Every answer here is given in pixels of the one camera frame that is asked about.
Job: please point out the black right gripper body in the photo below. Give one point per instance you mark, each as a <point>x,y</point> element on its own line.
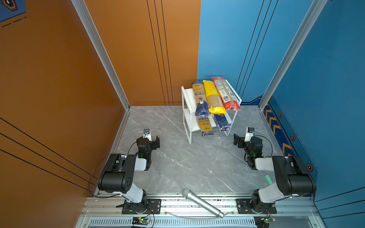
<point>242,144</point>

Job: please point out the green circuit board left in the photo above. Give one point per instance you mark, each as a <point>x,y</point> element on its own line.
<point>140,222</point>

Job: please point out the yellow blue-top spaghetti bag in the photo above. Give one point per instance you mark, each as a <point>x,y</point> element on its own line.
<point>202,108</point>

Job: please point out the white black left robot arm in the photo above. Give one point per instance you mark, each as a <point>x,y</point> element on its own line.
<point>118,174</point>

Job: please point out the dark blue Barilla spaghetti box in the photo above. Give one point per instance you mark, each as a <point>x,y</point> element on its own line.
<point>221,122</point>

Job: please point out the silver microphone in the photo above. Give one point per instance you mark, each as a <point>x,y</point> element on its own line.
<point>189,195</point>

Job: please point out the aluminium corner post right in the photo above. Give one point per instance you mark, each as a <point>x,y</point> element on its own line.
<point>300,36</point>

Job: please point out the blue yellow spaghetti bag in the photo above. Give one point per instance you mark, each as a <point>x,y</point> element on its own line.
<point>205,126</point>

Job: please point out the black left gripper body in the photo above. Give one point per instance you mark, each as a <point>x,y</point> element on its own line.
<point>155,144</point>

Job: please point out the aluminium corner post left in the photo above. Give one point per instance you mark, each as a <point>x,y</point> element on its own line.
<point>94,36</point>

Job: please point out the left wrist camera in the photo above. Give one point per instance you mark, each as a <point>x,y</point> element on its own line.
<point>147,134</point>

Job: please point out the red spaghetti package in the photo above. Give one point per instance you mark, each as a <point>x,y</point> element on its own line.
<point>227,96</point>

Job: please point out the yellow spaghetti package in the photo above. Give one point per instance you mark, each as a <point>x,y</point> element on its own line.
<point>215,104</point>

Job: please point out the white two-tier metal shelf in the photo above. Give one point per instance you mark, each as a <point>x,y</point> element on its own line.
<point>189,107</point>

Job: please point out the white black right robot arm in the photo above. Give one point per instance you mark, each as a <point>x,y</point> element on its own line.
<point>292,177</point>

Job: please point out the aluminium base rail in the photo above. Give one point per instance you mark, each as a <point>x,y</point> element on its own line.
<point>174,211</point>

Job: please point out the aluminium corner post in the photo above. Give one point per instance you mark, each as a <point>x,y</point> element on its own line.
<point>94,36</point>
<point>300,36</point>

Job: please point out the circuit board right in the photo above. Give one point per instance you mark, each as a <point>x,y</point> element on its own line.
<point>264,222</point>

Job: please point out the small green lego strip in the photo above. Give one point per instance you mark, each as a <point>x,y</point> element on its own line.
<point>270,182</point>

